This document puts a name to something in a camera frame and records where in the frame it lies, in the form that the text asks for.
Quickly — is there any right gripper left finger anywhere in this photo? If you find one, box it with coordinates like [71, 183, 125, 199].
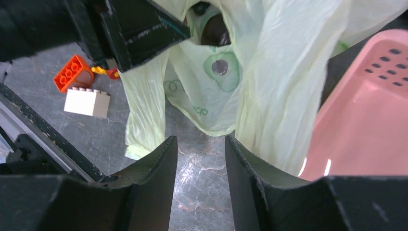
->
[0, 136, 178, 231]

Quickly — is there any pink plastic basket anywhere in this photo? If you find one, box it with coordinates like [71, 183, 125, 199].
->
[299, 29, 408, 181]

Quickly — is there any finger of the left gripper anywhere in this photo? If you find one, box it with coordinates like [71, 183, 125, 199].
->
[64, 0, 191, 72]

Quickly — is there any orange red brick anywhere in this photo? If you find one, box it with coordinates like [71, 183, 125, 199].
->
[53, 54, 94, 93]

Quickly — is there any green avocado plastic bag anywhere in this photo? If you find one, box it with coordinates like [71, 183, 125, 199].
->
[120, 0, 408, 175]

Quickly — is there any orange toy car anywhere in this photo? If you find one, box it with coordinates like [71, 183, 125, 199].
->
[91, 66, 120, 80]

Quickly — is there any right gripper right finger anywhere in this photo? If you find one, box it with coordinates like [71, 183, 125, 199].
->
[225, 136, 408, 231]

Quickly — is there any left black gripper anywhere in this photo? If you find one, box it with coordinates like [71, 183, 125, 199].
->
[0, 0, 105, 63]

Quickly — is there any white large brick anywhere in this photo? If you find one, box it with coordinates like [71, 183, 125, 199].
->
[64, 87, 110, 118]

